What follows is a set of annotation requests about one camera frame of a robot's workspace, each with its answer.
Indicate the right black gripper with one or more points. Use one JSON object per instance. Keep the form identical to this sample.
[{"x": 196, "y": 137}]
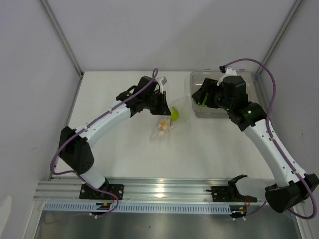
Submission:
[{"x": 208, "y": 86}]

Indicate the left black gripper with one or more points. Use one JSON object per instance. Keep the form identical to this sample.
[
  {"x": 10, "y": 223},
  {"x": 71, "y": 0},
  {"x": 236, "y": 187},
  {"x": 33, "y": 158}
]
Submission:
[{"x": 163, "y": 109}]

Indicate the orange fruit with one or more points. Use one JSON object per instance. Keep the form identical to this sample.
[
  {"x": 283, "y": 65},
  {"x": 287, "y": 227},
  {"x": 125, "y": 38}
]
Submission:
[{"x": 164, "y": 125}]

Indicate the clear zip top bag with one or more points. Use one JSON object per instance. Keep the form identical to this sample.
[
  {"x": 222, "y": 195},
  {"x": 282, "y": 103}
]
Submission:
[{"x": 180, "y": 114}]

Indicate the round green lime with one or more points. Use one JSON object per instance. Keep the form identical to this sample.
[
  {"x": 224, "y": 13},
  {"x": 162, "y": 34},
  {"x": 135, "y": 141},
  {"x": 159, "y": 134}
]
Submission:
[{"x": 174, "y": 114}]

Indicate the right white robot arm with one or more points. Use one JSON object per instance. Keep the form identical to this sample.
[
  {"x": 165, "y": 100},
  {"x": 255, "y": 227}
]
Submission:
[{"x": 291, "y": 184}]

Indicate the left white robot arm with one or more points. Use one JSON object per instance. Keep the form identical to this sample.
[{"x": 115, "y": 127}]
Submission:
[{"x": 75, "y": 146}]

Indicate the clear plastic food container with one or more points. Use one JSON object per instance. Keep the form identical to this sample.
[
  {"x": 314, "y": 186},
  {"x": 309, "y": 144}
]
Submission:
[{"x": 209, "y": 111}]

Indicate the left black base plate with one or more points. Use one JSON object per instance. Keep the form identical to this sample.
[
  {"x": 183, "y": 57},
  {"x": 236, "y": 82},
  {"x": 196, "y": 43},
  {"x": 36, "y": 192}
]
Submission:
[{"x": 88, "y": 193}]

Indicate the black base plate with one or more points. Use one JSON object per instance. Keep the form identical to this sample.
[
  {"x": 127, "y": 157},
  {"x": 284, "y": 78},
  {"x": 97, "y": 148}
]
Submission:
[
  {"x": 228, "y": 194},
  {"x": 88, "y": 193}
]

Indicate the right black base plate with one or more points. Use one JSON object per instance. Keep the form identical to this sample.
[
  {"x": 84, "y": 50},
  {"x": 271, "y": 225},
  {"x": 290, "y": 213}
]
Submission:
[{"x": 228, "y": 194}]

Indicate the right aluminium frame post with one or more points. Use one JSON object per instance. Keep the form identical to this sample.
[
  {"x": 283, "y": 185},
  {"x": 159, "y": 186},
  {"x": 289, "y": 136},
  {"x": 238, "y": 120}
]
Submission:
[{"x": 291, "y": 15}]

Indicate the aluminium frame post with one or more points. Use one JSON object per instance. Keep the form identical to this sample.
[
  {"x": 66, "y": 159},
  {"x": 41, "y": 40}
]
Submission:
[
  {"x": 53, "y": 21},
  {"x": 291, "y": 15}
]

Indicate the aluminium mounting rail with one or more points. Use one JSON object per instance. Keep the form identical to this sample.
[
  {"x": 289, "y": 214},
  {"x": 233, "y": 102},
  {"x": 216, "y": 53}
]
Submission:
[{"x": 153, "y": 190}]

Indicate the left aluminium frame post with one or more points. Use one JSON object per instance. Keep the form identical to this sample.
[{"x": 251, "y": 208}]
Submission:
[{"x": 53, "y": 21}]

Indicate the slotted white cable duct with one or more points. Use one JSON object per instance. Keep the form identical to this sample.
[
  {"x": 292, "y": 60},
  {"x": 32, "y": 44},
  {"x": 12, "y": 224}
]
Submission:
[{"x": 217, "y": 209}]

